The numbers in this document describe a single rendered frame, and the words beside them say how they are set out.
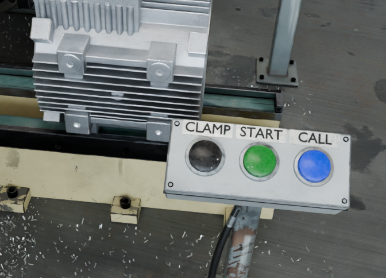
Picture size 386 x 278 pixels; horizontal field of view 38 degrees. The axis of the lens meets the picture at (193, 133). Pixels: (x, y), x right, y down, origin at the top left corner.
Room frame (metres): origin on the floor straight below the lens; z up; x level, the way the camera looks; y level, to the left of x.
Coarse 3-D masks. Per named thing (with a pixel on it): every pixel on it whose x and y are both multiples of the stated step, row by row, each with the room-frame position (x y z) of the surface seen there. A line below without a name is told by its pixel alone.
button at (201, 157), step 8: (200, 144) 0.38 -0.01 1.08; (208, 144) 0.38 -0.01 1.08; (216, 144) 0.38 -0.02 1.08; (192, 152) 0.37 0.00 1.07; (200, 152) 0.37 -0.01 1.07; (208, 152) 0.37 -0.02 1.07; (216, 152) 0.37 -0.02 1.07; (192, 160) 0.37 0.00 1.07; (200, 160) 0.37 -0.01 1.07; (208, 160) 0.37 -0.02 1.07; (216, 160) 0.37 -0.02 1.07; (200, 168) 0.36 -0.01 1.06; (208, 168) 0.36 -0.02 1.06
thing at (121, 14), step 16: (48, 0) 0.56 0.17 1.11; (64, 0) 0.56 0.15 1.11; (80, 0) 0.56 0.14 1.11; (96, 0) 0.56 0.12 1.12; (112, 0) 0.56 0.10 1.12; (128, 0) 0.56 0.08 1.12; (48, 16) 0.56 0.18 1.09; (64, 16) 0.56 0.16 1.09; (80, 16) 0.56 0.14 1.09; (96, 16) 0.56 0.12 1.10; (112, 16) 0.56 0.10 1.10; (128, 16) 0.55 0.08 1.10; (96, 32) 0.56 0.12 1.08; (128, 32) 0.56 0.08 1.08
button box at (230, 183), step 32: (192, 128) 0.40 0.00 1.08; (224, 128) 0.40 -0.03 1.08; (256, 128) 0.40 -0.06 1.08; (224, 160) 0.37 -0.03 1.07; (288, 160) 0.38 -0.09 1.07; (192, 192) 0.35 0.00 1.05; (224, 192) 0.35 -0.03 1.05; (256, 192) 0.35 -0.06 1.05; (288, 192) 0.35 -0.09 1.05; (320, 192) 0.35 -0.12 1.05
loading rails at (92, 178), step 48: (0, 96) 0.64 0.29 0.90; (240, 96) 0.66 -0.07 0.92; (0, 144) 0.54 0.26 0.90; (48, 144) 0.54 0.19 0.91; (96, 144) 0.54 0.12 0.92; (144, 144) 0.54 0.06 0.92; (0, 192) 0.53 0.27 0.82; (48, 192) 0.54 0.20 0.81; (96, 192) 0.54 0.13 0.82; (144, 192) 0.54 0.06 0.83
